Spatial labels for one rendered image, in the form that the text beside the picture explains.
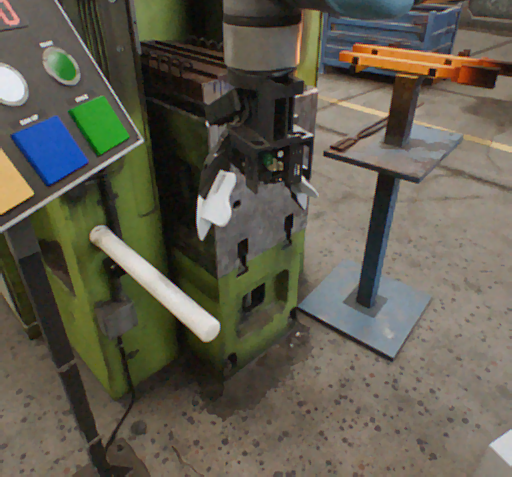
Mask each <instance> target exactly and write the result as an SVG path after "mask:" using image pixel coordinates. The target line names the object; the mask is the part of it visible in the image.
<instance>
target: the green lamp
mask: <svg viewBox="0 0 512 477"><path fill-rule="evenodd" d="M48 65H49V67H50V69H51V70H52V73H53V74H55V75H56V76H57V77H59V78H60V79H62V80H65V81H71V80H73V79H74V78H75V77H76V68H75V65H74V64H73V62H72V61H71V60H70V58H69V57H68V56H66V55H65V54H63V53H61V52H57V51H55V52H51V53H50V54H49V55H48Z"/></svg>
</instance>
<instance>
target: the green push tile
mask: <svg viewBox="0 0 512 477"><path fill-rule="evenodd" d="M68 113H69V115H70V116H71V118H72V119H73V121H74V122H75V124H76V125H77V126H78V128H79V129H80V131H81V132H82V134H83V135H84V137H85V139H86V141H87V142H89V144H90V145H91V147H92V148H93V150H94V151H95V154H96V155H97V157H98V156H100V155H103V154H105V153H106V152H108V150H110V149H111V148H113V147H116V146H117V145H119V144H121V143H122V142H124V141H126V140H128V139H130V135H129V133H127V132H126V130H125V128H124V127H123V125H122V124H121V121H120V119H119V118H118V116H117V115H116V113H114V111H113V109H112V107H111V106H110V104H109V102H108V101H107V99H106V98H105V95H101V96H98V98H96V99H94V100H91V101H88V102H86V103H84V104H81V105H79V106H76V107H73V108H71V109H69V110H68Z"/></svg>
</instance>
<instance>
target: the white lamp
mask: <svg viewBox="0 0 512 477"><path fill-rule="evenodd" d="M23 91H24V90H23V84H22V82H21V80H20V79H19V78H18V76H17V75H14V73H13V72H12V71H10V70H9V69H6V68H2V67H0V97H1V98H4V99H7V101H18V99H20V98H21V97H22V95H23Z"/></svg>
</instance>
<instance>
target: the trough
mask: <svg viewBox="0 0 512 477"><path fill-rule="evenodd" d="M146 43H150V44H154V45H159V46H163V47H167V48H170V49H175V50H179V51H183V52H188V54H192V55H195V56H200V57H204V58H208V59H213V60H217V61H220V62H224V58H223V57H219V56H215V55H210V54H206V52H202V51H197V50H193V49H189V48H184V47H180V46H176V45H171V44H167V43H163V42H159V40H152V41H146Z"/></svg>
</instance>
